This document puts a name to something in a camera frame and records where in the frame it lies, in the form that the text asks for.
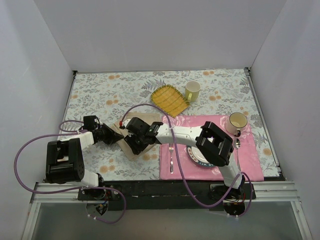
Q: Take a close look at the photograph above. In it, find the beige cloth napkin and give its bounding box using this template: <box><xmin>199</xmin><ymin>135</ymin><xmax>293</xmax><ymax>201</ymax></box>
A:
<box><xmin>110</xmin><ymin>112</ymin><xmax>161</xmax><ymax>161</ymax></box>

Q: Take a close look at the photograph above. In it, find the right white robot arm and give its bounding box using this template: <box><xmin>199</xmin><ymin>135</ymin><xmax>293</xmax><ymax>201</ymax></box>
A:
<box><xmin>120</xmin><ymin>117</ymin><xmax>245</xmax><ymax>199</ymax></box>

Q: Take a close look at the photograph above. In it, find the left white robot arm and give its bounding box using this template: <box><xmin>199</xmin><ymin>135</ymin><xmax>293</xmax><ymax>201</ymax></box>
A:
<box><xmin>45</xmin><ymin>124</ymin><xmax>124</xmax><ymax>200</ymax></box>

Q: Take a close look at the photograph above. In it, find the silver fork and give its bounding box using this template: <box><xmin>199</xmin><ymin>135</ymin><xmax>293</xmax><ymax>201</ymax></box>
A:
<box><xmin>168</xmin><ymin>143</ymin><xmax>175</xmax><ymax>174</ymax></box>

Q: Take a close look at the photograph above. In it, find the floral tablecloth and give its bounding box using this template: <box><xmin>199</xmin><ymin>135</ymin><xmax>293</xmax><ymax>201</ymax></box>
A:
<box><xmin>63</xmin><ymin>69</ymin><xmax>281</xmax><ymax>181</ymax></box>

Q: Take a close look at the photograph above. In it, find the yellow woven bamboo tray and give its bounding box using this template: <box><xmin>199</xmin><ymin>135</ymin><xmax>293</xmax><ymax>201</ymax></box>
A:
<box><xmin>150</xmin><ymin>84</ymin><xmax>190</xmax><ymax>118</ymax></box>

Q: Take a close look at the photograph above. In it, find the green rimmed white plate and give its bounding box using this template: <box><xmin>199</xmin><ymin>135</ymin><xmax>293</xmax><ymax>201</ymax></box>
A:
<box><xmin>186</xmin><ymin>145</ymin><xmax>215</xmax><ymax>168</ymax></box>

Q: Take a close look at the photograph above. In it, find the yellow green mug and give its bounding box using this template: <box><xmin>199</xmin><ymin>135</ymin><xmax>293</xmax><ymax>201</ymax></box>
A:
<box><xmin>184</xmin><ymin>80</ymin><xmax>201</xmax><ymax>103</ymax></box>

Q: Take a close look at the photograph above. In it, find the pink mug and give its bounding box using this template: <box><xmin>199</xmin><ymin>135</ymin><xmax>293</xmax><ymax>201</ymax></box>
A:
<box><xmin>225</xmin><ymin>112</ymin><xmax>248</xmax><ymax>137</ymax></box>

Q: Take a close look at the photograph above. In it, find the silver spoon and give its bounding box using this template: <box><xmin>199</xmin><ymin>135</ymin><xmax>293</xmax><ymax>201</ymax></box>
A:
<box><xmin>234</xmin><ymin>138</ymin><xmax>241</xmax><ymax>171</ymax></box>

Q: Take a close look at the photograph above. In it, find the pink placemat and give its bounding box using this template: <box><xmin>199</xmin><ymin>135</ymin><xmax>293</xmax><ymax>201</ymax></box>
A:
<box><xmin>159</xmin><ymin>115</ymin><xmax>264</xmax><ymax>181</ymax></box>

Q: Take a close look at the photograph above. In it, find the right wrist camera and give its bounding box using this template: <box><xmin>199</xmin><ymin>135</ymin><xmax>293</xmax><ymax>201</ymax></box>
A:
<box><xmin>125</xmin><ymin>117</ymin><xmax>150</xmax><ymax>135</ymax></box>

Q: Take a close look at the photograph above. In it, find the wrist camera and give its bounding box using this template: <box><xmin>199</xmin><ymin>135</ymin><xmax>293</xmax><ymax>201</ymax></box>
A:
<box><xmin>82</xmin><ymin>115</ymin><xmax>101</xmax><ymax>131</ymax></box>
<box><xmin>125</xmin><ymin>117</ymin><xmax>150</xmax><ymax>135</ymax></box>

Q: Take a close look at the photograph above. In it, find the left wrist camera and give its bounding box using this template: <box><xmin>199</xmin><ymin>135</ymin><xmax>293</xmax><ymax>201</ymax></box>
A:
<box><xmin>82</xmin><ymin>115</ymin><xmax>101</xmax><ymax>131</ymax></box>

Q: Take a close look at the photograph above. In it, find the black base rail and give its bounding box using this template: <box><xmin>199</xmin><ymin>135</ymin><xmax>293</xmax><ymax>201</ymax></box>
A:
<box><xmin>77</xmin><ymin>179</ymin><xmax>256</xmax><ymax>211</ymax></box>

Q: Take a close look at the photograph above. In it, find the aluminium frame rail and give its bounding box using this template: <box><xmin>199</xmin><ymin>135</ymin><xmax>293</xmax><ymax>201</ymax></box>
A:
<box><xmin>30</xmin><ymin>181</ymin><xmax>301</xmax><ymax>204</ymax></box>

